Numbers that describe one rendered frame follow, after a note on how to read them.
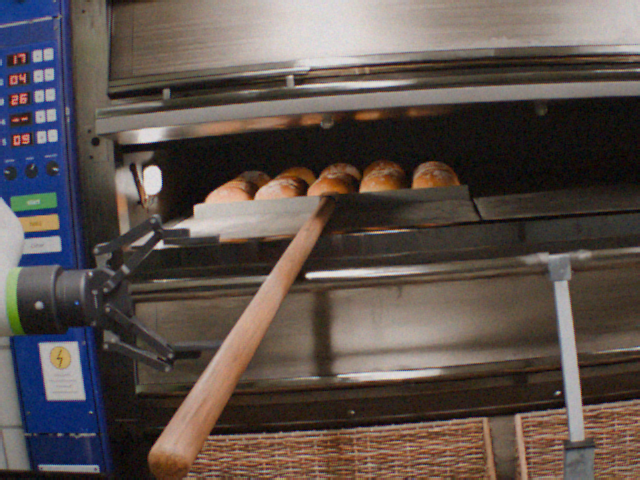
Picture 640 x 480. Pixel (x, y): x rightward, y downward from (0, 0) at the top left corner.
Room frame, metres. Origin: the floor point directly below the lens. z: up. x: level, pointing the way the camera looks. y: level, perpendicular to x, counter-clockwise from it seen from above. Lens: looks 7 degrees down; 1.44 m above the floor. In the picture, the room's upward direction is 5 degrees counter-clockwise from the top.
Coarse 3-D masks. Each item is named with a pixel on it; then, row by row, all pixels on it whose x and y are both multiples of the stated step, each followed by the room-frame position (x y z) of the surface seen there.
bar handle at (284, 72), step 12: (240, 72) 2.11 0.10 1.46; (252, 72) 2.11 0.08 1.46; (264, 72) 2.11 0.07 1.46; (276, 72) 2.11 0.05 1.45; (288, 72) 2.10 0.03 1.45; (300, 72) 2.10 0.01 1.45; (132, 84) 2.13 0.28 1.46; (144, 84) 2.12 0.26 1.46; (156, 84) 2.12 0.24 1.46; (168, 84) 2.12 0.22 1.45; (180, 84) 2.12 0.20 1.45; (192, 84) 2.12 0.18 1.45; (204, 84) 2.12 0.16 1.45; (288, 84) 2.10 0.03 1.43; (168, 96) 2.12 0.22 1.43
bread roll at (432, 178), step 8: (424, 176) 2.66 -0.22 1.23; (432, 176) 2.66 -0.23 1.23; (440, 176) 2.65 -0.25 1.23; (448, 176) 2.66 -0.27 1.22; (416, 184) 2.66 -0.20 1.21; (424, 184) 2.65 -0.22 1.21; (432, 184) 2.65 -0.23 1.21; (440, 184) 2.65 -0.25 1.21; (448, 184) 2.65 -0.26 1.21; (456, 184) 2.66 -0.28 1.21
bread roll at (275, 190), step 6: (264, 186) 2.70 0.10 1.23; (270, 186) 2.69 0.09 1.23; (276, 186) 2.68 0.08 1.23; (282, 186) 2.68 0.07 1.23; (288, 186) 2.68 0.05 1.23; (294, 186) 2.69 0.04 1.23; (258, 192) 2.70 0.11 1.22; (264, 192) 2.68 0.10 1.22; (270, 192) 2.68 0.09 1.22; (276, 192) 2.68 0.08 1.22; (282, 192) 2.67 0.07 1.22; (288, 192) 2.68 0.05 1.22; (294, 192) 2.68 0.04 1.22; (300, 192) 2.69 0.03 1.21; (258, 198) 2.69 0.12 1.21; (264, 198) 2.68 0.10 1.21; (270, 198) 2.67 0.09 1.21
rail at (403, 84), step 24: (528, 72) 2.03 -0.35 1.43; (552, 72) 2.03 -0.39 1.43; (576, 72) 2.03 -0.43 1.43; (600, 72) 2.02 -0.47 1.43; (624, 72) 2.02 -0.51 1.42; (216, 96) 2.07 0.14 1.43; (240, 96) 2.07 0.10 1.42; (264, 96) 2.06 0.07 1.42; (288, 96) 2.06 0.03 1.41; (312, 96) 2.06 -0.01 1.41
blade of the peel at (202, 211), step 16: (352, 192) 2.65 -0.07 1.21; (368, 192) 2.65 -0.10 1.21; (384, 192) 2.64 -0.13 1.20; (400, 192) 2.64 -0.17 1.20; (416, 192) 2.64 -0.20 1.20; (432, 192) 2.64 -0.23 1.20; (448, 192) 2.63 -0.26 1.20; (464, 192) 2.63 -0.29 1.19; (208, 208) 2.67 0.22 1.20; (224, 208) 2.67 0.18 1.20; (240, 208) 2.67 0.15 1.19; (256, 208) 2.66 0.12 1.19; (272, 208) 2.66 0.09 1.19; (288, 208) 2.66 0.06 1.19; (304, 208) 2.66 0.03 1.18
